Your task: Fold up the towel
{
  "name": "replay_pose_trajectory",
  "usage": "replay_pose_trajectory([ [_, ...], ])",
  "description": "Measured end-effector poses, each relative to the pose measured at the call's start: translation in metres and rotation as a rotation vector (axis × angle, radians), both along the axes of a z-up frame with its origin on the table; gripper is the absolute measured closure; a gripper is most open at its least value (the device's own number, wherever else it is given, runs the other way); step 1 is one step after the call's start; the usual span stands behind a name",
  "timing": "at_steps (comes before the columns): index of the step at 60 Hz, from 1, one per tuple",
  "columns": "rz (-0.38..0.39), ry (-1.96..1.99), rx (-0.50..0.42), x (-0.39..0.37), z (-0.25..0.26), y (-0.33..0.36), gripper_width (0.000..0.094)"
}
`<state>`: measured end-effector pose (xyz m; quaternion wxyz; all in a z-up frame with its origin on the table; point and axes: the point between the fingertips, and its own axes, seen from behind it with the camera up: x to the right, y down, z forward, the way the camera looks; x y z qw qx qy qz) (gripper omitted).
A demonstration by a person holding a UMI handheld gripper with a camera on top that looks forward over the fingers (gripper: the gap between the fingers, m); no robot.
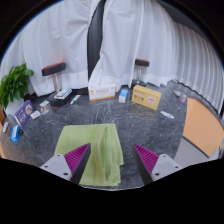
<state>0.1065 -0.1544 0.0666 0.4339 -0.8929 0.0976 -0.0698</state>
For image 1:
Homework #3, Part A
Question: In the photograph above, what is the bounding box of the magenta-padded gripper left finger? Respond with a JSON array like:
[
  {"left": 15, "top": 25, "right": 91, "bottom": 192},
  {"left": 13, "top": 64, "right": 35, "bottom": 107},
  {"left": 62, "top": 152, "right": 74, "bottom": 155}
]
[{"left": 39, "top": 142, "right": 92, "bottom": 185}]

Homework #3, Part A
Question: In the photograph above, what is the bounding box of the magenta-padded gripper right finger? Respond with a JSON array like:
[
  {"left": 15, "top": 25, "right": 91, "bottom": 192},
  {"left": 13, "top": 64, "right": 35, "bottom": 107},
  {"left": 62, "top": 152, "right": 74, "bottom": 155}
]
[{"left": 131, "top": 143, "right": 183, "bottom": 185}]

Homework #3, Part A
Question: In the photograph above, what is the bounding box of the green towel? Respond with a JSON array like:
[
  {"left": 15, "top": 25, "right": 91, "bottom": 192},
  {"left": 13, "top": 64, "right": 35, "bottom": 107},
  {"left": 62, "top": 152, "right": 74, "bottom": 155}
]
[{"left": 54, "top": 123, "right": 125, "bottom": 188}]

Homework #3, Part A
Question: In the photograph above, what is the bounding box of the small white tube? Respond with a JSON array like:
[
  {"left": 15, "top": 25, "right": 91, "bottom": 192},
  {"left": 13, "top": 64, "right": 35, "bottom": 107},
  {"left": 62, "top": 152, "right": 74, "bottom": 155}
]
[
  {"left": 69, "top": 94, "right": 82, "bottom": 105},
  {"left": 159, "top": 110, "right": 175, "bottom": 120}
]

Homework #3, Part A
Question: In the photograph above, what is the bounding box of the blue and white box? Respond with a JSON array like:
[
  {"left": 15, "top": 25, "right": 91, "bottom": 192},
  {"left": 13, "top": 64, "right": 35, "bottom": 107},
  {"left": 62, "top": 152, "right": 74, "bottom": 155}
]
[{"left": 10, "top": 124, "right": 21, "bottom": 144}]

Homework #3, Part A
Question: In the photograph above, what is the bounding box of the orange mat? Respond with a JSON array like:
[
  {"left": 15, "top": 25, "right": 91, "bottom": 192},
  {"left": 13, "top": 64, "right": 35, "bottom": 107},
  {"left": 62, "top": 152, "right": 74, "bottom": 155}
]
[{"left": 182, "top": 97, "right": 224, "bottom": 158}]

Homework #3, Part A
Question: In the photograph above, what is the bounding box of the printed picture card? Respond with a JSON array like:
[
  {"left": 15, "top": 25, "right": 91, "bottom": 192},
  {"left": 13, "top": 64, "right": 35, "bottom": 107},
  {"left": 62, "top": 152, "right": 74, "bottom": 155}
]
[{"left": 41, "top": 104, "right": 51, "bottom": 115}]

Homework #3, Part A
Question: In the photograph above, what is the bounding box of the purple printed box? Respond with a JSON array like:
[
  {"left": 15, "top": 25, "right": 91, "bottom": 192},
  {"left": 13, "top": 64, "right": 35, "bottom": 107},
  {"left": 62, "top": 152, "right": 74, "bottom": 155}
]
[{"left": 13, "top": 99, "right": 35, "bottom": 129}]

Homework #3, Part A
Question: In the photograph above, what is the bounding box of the small white packet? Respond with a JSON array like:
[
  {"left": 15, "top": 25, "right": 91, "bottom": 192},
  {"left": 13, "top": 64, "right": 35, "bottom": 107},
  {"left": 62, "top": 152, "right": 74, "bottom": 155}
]
[{"left": 2, "top": 120, "right": 10, "bottom": 134}]

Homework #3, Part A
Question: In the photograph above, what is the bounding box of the yellow printed box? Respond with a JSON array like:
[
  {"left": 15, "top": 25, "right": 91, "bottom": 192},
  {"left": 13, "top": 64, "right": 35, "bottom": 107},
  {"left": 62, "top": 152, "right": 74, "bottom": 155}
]
[{"left": 131, "top": 84, "right": 163, "bottom": 111}]

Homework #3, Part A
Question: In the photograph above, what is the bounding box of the white and blue book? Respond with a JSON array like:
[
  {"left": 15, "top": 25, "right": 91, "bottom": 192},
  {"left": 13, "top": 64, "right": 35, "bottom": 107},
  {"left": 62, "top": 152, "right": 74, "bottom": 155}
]
[{"left": 53, "top": 87, "right": 73, "bottom": 100}]

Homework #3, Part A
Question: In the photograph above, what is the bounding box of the white plant pot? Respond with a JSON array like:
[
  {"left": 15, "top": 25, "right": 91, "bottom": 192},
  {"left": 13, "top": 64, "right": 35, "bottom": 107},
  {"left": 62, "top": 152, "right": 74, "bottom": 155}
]
[{"left": 4, "top": 98, "right": 26, "bottom": 118}]

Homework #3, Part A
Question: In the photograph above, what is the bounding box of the small blue white box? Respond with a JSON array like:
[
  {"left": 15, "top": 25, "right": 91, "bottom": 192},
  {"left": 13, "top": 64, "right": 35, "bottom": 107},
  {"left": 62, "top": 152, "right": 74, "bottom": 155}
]
[{"left": 118, "top": 88, "right": 129, "bottom": 104}]

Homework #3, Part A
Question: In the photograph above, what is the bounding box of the white and orange box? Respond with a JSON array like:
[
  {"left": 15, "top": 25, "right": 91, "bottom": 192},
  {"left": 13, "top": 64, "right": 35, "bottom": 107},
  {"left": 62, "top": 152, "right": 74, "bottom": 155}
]
[{"left": 87, "top": 83, "right": 118, "bottom": 102}]

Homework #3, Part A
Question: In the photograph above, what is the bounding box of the green leafy plant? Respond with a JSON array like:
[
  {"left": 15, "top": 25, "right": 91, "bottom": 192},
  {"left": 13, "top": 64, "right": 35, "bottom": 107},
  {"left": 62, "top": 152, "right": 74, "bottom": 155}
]
[{"left": 0, "top": 62, "right": 35, "bottom": 109}]

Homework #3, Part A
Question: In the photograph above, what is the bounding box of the black round stool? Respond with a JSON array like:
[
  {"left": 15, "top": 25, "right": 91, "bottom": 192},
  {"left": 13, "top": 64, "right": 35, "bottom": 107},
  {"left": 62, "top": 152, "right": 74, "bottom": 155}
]
[
  {"left": 41, "top": 61, "right": 73, "bottom": 108},
  {"left": 131, "top": 58, "right": 150, "bottom": 88}
]

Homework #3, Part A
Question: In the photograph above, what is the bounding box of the white pleated curtain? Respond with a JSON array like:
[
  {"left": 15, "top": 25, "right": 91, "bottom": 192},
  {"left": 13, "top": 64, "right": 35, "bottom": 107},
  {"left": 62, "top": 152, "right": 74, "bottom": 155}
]
[{"left": 166, "top": 19, "right": 224, "bottom": 111}]

